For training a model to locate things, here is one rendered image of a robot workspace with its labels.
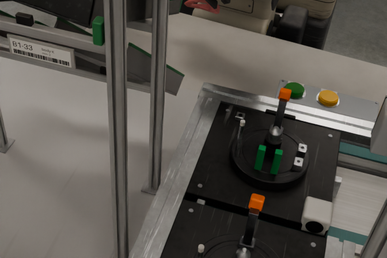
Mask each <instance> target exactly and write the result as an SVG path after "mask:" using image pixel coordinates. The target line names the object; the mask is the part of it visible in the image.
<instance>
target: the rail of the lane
mask: <svg viewBox="0 0 387 258"><path fill-rule="evenodd" d="M199 96H203V97H208V100H209V101H211V100H212V98H213V99H216V100H220V101H221V103H225V104H229V105H234V106H237V107H241V108H246V109H250V110H253V111H258V112H262V113H267V114H270V115H274V116H276V112H277V108H278V104H279V100H277V99H274V98H270V97H265V96H261V95H258V94H253V93H248V92H244V91H241V90H236V89H232V88H227V87H224V86H219V85H215V84H211V83H207V82H203V85H202V88H201V90H200V92H199V94H198V98H199ZM283 118H286V119H290V120H295V121H298V122H303V123H307V124H311V125H314V126H319V127H324V128H328V129H331V130H335V131H340V132H341V133H342V134H341V138H340V141H341V142H344V143H348V144H351V145H355V146H360V147H364V148H367V149H370V142H371V131H372V129H373V126H374V123H373V122H368V121H365V120H361V119H356V118H353V117H349V116H344V115H340V114H336V113H332V112H327V111H323V110H320V109H315V108H311V107H306V106H303V105H299V104H294V103H290V102H287V105H286V109H285V112H284V117H283Z"/></svg>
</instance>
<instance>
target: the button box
mask: <svg viewBox="0 0 387 258"><path fill-rule="evenodd" d="M290 82H292V81H286V80H283V79H281V80H280V81H279V85H278V88H277V91H276V95H275V99H277V100H279V99H278V97H279V92H280V89H281V88H285V86H286V84H288V83H290ZM301 85H302V86H303V87H304V89H305V91H304V94H303V96H302V97H299V98H294V97H290V100H289V101H288V102H290V103H294V104H299V105H303V106H306V107H311V108H315V109H320V110H323V111H327V112H332V113H336V114H340V115H344V116H349V117H353V118H356V119H361V120H365V121H368V122H373V123H375V121H376V118H377V116H378V114H379V106H380V104H379V102H376V101H372V100H367V99H364V98H359V97H355V96H350V95H347V94H342V93H338V92H335V93H336V94H337V95H338V97H339V99H338V102H337V104H336V105H333V106H327V105H324V104H322V103H320V102H319V100H318V95H319V93H320V92H321V91H323V90H326V89H322V88H321V89H320V88H315V87H312V86H308V85H304V84H301ZM333 92H334V91H333Z"/></svg>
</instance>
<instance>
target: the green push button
mask: <svg viewBox="0 0 387 258"><path fill-rule="evenodd" d="M285 88H286V89H290V90H291V96H290V97H294V98H299V97H302V96H303V94H304V91H305V89H304V87H303V86H302V85H301V84H299V83H296V82H290V83H288V84H286V86H285Z"/></svg>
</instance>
